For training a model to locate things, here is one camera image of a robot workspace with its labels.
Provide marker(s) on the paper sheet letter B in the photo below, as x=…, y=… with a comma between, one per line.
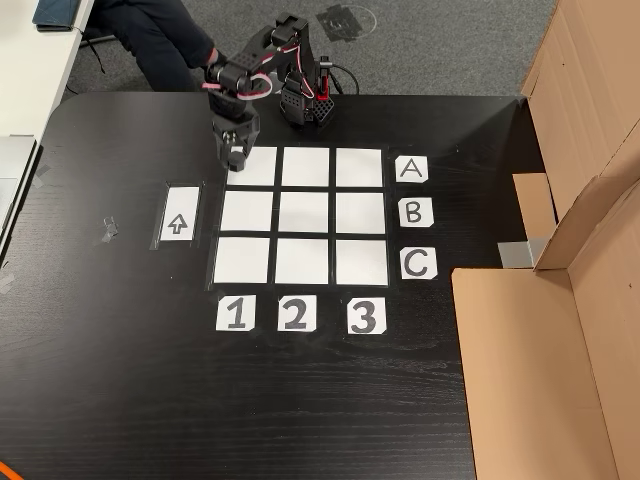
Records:
x=415, y=213

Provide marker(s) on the white paper grid square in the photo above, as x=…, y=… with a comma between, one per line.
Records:
x=247, y=211
x=360, y=213
x=301, y=261
x=242, y=260
x=362, y=262
x=305, y=166
x=359, y=167
x=303, y=212
x=261, y=169

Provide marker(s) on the crumpled clear tape piece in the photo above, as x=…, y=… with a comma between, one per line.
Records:
x=107, y=231

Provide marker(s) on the paper sheet letter C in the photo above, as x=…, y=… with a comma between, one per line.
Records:
x=418, y=264

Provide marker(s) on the white desk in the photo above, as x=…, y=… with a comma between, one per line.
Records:
x=30, y=70

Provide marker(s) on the paper sheet number 3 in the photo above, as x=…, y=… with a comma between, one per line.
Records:
x=366, y=316

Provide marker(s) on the grey tape strip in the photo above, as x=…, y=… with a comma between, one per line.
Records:
x=515, y=255

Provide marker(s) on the black red table clamp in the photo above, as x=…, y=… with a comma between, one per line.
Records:
x=325, y=90

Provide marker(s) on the person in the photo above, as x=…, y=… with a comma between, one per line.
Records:
x=155, y=35

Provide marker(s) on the paper sheet number 2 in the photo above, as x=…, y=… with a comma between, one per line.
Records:
x=297, y=313

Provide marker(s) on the paper sheet letter A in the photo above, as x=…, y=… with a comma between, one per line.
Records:
x=411, y=170

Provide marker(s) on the large brown cardboard box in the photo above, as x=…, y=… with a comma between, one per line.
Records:
x=525, y=375

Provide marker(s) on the paper sheet number 1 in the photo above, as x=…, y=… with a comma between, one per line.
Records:
x=235, y=313

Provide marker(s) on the black floor tape patch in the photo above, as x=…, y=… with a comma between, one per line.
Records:
x=342, y=22

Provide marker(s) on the paper sheet with arrow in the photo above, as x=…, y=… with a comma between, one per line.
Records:
x=179, y=215

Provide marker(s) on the dark blue case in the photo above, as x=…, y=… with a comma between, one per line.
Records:
x=60, y=12

